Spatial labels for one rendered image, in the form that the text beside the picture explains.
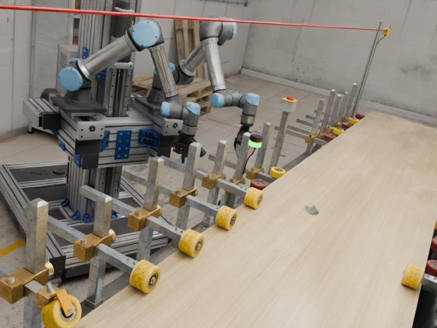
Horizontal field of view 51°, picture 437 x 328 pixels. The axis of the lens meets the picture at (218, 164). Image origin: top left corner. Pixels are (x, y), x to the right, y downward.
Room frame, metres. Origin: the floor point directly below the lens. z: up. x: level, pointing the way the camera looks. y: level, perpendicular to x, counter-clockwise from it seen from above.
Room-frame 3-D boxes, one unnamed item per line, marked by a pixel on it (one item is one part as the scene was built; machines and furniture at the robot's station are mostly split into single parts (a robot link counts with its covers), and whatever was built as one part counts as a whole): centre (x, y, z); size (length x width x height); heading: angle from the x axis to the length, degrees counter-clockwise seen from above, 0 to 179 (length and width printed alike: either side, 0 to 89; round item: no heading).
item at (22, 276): (0.97, 0.43, 0.95); 0.14 x 0.06 x 0.05; 155
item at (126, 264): (1.19, 0.36, 0.95); 0.50 x 0.04 x 0.04; 65
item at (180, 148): (2.22, 0.19, 0.96); 0.09 x 0.08 x 0.12; 65
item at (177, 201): (1.65, 0.11, 0.95); 0.14 x 0.06 x 0.05; 155
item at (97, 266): (1.21, 0.31, 0.86); 0.04 x 0.04 x 0.48; 65
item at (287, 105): (2.58, -0.33, 1.18); 0.07 x 0.07 x 0.08; 65
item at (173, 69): (2.63, 0.41, 1.21); 0.13 x 0.12 x 0.14; 141
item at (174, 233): (1.42, 0.26, 0.95); 0.50 x 0.04 x 0.04; 65
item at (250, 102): (2.37, -0.10, 1.20); 0.09 x 0.08 x 0.11; 51
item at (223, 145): (1.89, 0.00, 0.89); 0.04 x 0.04 x 0.48; 65
